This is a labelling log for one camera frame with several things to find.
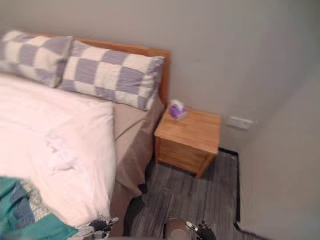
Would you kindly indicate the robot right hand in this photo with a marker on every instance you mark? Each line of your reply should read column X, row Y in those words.
column 203, row 231

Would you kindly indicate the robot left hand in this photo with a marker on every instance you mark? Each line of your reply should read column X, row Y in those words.
column 101, row 225

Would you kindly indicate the beige bed sheet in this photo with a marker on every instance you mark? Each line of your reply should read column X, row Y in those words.
column 132, row 140

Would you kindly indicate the silver robot body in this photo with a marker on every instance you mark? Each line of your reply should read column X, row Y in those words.
column 178, row 230

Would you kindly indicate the teal printed t-shirt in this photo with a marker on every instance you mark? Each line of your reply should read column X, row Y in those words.
column 22, row 210

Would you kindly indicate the wooden nightstand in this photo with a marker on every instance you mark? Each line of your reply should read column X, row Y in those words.
column 187, row 137

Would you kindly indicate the white duvet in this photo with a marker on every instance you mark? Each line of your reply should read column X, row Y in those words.
column 50, row 125

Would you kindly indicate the purple tissue box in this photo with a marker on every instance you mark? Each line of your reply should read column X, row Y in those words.
column 178, row 112

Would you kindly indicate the blue white checkered pillow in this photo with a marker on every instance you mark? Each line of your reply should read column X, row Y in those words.
column 112, row 76
column 32, row 56

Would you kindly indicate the white wall socket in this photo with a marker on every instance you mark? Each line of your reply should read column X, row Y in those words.
column 240, row 122

